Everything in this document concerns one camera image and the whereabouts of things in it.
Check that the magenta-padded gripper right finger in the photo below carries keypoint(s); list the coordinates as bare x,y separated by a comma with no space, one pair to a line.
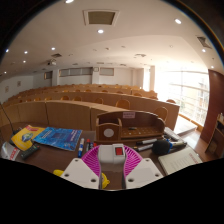
143,173

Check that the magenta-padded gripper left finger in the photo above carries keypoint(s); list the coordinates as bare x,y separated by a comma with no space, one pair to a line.
78,171

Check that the white charger with red square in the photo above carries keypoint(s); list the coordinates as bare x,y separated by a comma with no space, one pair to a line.
111,154

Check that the blue whiteboard marker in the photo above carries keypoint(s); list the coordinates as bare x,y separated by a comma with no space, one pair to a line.
81,146
91,145

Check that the black marker pen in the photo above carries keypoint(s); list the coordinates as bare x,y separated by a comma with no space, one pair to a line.
148,141
143,147

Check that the red whiteboard marker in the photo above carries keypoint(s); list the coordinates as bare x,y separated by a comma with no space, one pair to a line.
87,146

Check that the black handheld microphone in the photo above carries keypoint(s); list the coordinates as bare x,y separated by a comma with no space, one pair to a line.
163,147

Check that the white paper notebook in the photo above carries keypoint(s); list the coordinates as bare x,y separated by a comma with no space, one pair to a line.
180,160

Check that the blue booklet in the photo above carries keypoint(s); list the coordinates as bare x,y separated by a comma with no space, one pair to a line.
60,137

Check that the wooden desk organizer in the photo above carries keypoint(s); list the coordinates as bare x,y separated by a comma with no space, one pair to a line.
133,128

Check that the grey whiteboard eraser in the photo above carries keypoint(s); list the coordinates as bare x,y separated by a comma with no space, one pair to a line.
172,134

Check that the black remote control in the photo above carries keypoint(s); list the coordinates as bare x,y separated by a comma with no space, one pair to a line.
30,151

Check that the white and red paper card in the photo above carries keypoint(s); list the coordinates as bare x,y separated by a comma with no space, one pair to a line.
9,152

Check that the group of wooden chairs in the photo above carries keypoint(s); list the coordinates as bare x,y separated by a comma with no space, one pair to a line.
122,104

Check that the wooden shelf unit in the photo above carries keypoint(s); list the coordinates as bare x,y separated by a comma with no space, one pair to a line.
216,136

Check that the black gooseneck microphone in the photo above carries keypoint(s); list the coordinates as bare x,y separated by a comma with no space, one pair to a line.
8,121

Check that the large bright window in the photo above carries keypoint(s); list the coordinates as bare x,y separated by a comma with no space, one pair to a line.
186,93

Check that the ceiling projector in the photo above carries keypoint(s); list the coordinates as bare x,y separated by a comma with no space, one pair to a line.
52,62

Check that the group of ceiling lights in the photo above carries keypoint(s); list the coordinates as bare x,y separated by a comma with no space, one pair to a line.
100,31

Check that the dark slatted ceiling vent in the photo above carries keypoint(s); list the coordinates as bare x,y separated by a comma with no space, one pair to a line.
204,42

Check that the large square ceiling vent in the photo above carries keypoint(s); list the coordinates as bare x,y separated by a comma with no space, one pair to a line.
101,17

